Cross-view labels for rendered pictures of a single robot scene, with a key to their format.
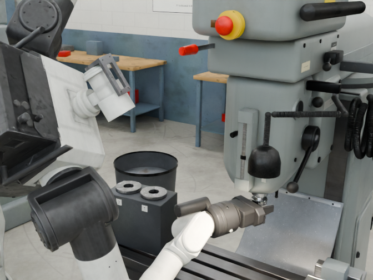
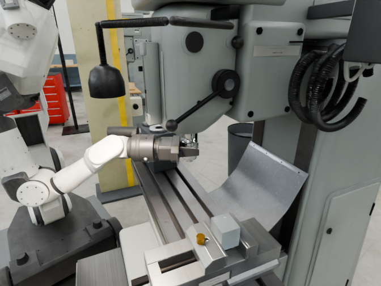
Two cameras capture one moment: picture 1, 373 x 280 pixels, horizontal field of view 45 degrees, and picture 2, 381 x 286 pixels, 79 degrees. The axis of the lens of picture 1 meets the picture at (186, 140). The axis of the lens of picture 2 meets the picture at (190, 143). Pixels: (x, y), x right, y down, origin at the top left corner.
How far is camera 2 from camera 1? 0.91 m
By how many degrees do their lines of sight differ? 33
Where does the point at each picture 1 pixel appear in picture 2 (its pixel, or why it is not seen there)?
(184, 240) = (88, 152)
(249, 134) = (144, 66)
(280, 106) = (168, 35)
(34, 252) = not seen: hidden behind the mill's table
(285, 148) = (178, 85)
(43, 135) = not seen: outside the picture
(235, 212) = (149, 144)
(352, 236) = (318, 210)
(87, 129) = (15, 46)
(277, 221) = (253, 175)
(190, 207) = (116, 130)
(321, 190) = (292, 157)
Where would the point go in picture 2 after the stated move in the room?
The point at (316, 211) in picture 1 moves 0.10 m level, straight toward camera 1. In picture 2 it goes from (283, 176) to (266, 185)
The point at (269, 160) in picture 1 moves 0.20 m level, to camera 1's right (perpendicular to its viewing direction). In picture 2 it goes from (93, 77) to (174, 87)
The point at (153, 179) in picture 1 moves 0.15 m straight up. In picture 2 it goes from (246, 139) to (247, 126)
